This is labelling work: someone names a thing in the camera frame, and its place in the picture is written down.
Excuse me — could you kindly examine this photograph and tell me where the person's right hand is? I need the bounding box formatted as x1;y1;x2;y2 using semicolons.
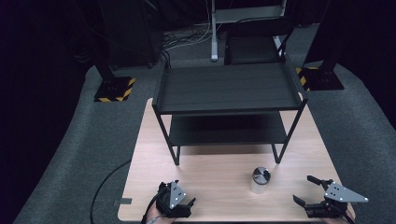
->
321;210;357;224

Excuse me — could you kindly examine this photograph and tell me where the black two-tier shelf rack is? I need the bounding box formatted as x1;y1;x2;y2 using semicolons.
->
151;53;309;166

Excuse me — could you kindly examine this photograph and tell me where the hand-held gripper cable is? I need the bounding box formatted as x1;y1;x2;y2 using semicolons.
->
140;191;164;224
337;202;357;224

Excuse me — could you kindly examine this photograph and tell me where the bundle of floor cables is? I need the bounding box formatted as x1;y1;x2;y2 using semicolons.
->
160;21;219;52

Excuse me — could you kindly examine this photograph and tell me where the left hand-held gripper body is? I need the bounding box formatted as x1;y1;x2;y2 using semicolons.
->
155;179;191;218

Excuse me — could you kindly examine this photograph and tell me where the right hand-held gripper cable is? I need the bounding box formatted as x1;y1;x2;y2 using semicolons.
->
337;202;357;224

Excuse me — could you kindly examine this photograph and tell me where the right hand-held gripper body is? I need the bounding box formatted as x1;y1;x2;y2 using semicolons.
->
306;180;370;219

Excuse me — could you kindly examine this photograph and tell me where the black floor cable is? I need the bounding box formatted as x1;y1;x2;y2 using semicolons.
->
89;159;133;224

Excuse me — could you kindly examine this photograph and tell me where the white metal stand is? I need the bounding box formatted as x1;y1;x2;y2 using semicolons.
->
210;0;288;63

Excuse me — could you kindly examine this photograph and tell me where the grey tape strip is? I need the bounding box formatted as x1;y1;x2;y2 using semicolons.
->
113;197;134;206

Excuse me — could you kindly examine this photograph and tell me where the black chair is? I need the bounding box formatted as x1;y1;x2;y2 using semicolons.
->
223;16;296;66

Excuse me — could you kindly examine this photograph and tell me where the black stand with striped base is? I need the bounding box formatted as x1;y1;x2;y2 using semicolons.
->
88;18;136;104
294;40;346;92

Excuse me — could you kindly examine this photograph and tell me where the left hand-held gripper cable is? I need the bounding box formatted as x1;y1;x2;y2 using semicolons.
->
140;191;164;224

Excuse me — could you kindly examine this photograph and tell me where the silver metal can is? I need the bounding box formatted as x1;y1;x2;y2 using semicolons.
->
249;166;272;195

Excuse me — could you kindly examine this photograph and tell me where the person's left hand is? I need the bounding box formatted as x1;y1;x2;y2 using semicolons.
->
145;203;177;224

